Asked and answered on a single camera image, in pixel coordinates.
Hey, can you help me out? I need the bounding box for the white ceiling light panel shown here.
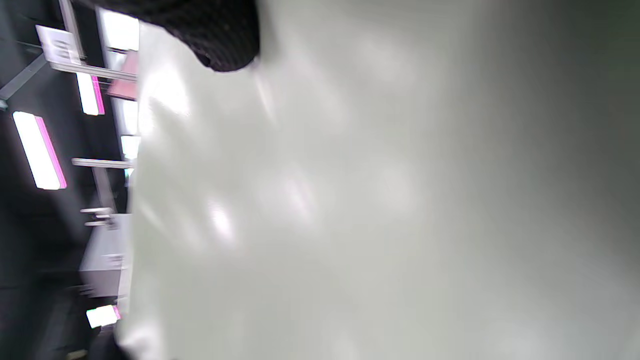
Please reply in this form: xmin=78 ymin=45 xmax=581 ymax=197
xmin=12 ymin=111 xmax=68 ymax=191
xmin=75 ymin=72 xmax=106 ymax=117
xmin=86 ymin=304 xmax=121 ymax=330

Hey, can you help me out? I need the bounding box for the green desk mat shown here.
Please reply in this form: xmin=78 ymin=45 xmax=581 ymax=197
xmin=114 ymin=0 xmax=640 ymax=360

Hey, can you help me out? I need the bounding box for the person's right hand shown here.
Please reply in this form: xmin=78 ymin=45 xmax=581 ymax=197
xmin=75 ymin=0 xmax=261 ymax=73

